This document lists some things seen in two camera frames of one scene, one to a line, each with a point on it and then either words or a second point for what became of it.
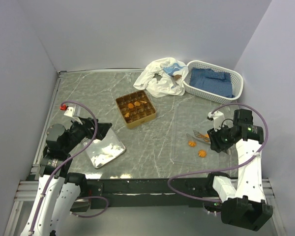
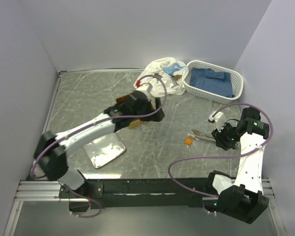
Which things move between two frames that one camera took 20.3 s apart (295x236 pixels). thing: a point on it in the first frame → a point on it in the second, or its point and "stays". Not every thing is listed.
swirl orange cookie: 202,153 → 188,141
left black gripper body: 80,131 → 155,117
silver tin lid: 102,152 stays
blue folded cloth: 208,80 stays
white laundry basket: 212,82 stays
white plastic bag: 173,72 stays
